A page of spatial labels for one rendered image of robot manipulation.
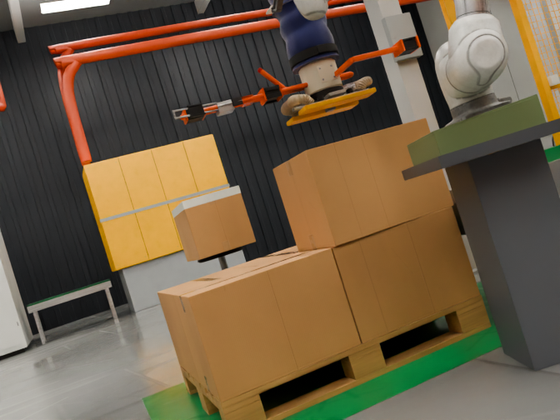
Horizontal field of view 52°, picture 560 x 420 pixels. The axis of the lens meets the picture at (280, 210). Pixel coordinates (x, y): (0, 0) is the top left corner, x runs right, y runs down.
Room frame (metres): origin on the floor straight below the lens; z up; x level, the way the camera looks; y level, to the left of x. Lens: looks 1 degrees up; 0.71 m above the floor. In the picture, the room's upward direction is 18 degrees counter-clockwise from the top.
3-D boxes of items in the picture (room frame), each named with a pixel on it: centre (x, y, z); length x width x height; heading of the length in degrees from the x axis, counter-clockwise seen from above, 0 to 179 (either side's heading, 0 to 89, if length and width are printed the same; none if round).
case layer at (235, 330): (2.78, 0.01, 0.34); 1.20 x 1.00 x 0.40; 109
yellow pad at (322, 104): (2.50, -0.38, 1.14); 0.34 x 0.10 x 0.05; 107
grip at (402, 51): (2.43, -0.71, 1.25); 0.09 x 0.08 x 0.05; 17
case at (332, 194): (2.59, -0.37, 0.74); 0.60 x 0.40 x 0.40; 111
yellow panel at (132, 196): (9.98, 1.90, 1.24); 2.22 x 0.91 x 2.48; 111
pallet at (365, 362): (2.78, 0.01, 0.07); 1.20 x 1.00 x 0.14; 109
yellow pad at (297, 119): (2.69, -0.32, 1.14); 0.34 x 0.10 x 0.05; 107
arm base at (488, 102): (2.00, -0.77, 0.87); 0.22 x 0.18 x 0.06; 94
